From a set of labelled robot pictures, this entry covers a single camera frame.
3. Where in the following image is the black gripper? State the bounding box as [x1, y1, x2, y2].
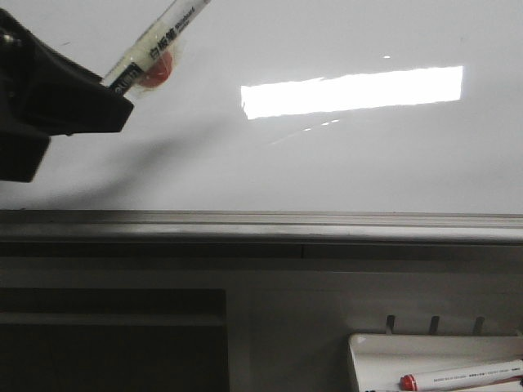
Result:
[1, 9, 134, 183]

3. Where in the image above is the black whiteboard marker with magnet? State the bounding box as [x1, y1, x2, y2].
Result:
[101, 0, 209, 96]

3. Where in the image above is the red capped whiteboard marker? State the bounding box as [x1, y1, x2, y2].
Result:
[399, 359, 522, 391]

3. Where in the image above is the white marker tray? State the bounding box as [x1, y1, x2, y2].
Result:
[347, 334, 522, 391]

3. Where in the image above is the white whiteboard with aluminium frame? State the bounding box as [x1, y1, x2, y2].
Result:
[1, 1, 522, 256]

